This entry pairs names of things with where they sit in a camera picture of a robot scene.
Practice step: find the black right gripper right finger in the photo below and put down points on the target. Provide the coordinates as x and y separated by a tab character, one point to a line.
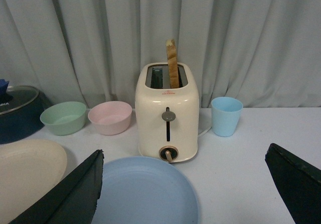
297	182

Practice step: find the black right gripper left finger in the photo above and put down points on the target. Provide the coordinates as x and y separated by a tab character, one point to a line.
74	199

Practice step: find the beige plastic plate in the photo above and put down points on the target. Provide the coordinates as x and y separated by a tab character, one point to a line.
29	169

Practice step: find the light blue plastic plate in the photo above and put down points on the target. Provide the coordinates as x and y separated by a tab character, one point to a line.
145	190

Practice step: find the green plastic bowl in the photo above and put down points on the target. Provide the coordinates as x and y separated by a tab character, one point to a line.
64	118

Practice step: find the pink plastic bowl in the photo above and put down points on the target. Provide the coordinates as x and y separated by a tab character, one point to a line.
111	118

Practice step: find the dark blue saucepan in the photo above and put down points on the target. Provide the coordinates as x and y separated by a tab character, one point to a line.
23	122

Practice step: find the light blue plastic cup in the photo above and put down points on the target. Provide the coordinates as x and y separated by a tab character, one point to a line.
226	112

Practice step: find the glass pot lid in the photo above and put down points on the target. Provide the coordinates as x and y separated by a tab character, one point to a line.
16	97

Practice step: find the cream two-slot toaster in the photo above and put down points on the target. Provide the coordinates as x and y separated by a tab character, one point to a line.
167	118

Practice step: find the grey curtain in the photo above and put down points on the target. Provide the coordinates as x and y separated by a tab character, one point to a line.
266	53

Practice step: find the toast slice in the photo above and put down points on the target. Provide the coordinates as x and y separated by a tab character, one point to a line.
172	63

